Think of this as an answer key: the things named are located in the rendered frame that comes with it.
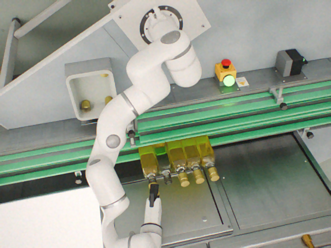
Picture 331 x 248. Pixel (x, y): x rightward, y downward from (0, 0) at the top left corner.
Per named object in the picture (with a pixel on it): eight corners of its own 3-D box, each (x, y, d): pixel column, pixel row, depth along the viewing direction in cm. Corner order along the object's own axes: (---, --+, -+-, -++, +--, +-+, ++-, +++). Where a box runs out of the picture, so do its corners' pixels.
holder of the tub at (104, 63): (80, 116, 159) (81, 128, 153) (64, 63, 140) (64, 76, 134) (119, 109, 161) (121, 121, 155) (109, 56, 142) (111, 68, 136)
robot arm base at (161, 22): (133, 15, 123) (143, 37, 112) (166, -5, 122) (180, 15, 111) (153, 48, 134) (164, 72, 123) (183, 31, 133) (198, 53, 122)
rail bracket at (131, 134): (127, 133, 153) (131, 155, 144) (121, 103, 141) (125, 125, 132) (134, 132, 153) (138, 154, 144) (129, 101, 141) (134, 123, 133)
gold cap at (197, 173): (192, 175, 143) (195, 184, 140) (192, 170, 140) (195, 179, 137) (201, 173, 143) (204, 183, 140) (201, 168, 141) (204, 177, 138)
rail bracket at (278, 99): (265, 90, 153) (279, 111, 144) (268, 76, 148) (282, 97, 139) (274, 88, 154) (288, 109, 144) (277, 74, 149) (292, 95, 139)
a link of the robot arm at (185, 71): (166, 68, 122) (181, 97, 111) (150, 37, 113) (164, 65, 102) (192, 55, 122) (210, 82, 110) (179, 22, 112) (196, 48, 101)
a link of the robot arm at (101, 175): (150, 185, 108) (144, 172, 123) (120, 120, 104) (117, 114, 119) (99, 209, 106) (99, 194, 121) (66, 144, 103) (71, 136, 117)
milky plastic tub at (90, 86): (77, 108, 155) (77, 122, 149) (63, 64, 139) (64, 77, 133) (117, 101, 157) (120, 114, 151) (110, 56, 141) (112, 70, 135)
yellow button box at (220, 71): (214, 76, 159) (219, 86, 154) (215, 62, 154) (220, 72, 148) (229, 73, 160) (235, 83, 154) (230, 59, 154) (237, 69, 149)
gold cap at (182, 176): (178, 178, 142) (180, 187, 139) (178, 172, 140) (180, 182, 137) (186, 176, 143) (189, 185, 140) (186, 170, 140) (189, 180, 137)
